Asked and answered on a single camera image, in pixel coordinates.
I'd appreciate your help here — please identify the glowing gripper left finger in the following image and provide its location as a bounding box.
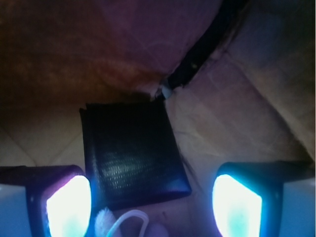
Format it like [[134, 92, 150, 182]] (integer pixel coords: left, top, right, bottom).
[[0, 165, 91, 237]]

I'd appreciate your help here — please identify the black box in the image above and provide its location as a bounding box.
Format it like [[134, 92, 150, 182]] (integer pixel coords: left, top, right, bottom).
[[79, 100, 192, 210]]

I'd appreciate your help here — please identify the pink plush bunny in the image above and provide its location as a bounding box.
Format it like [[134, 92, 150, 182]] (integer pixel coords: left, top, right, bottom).
[[94, 207, 170, 237]]

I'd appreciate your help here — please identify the brown paper bag bin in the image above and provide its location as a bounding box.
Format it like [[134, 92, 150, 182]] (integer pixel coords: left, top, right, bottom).
[[0, 0, 316, 237]]

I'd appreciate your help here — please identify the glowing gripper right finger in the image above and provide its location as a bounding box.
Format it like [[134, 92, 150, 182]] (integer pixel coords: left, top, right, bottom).
[[212, 161, 316, 237]]

